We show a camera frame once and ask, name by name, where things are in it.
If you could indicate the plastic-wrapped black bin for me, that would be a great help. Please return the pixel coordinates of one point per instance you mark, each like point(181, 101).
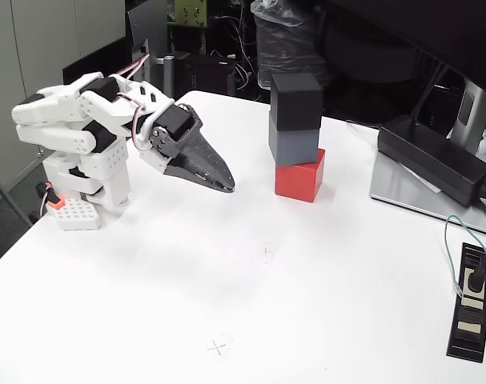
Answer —
point(286, 44)

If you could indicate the black power plug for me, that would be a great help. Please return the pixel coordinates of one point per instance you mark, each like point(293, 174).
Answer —
point(475, 280)

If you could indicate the silver metal post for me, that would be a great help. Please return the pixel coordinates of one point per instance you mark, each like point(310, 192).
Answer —
point(168, 80)

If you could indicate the black power adapter brick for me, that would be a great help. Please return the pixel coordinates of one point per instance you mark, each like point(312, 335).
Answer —
point(426, 156)

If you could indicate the black cube block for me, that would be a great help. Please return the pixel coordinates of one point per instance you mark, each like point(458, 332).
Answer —
point(296, 104)

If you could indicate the red cube block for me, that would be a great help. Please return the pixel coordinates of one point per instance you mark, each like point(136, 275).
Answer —
point(298, 180)

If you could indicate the silver monitor stand neck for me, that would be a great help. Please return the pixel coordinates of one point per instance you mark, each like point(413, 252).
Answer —
point(472, 108)

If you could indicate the green metal panel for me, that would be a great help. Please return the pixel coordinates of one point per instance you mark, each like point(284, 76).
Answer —
point(190, 14)

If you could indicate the grey cube block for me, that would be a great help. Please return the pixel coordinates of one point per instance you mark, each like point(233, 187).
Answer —
point(296, 146)

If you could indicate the black computer tower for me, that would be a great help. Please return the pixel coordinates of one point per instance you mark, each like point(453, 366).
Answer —
point(106, 56)

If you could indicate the black power strip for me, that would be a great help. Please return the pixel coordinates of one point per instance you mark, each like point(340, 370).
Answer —
point(468, 344)

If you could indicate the silver monitor base plate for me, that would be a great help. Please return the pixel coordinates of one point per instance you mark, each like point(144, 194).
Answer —
point(398, 188)

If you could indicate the black monitor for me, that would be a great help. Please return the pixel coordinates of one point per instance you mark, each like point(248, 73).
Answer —
point(447, 28)

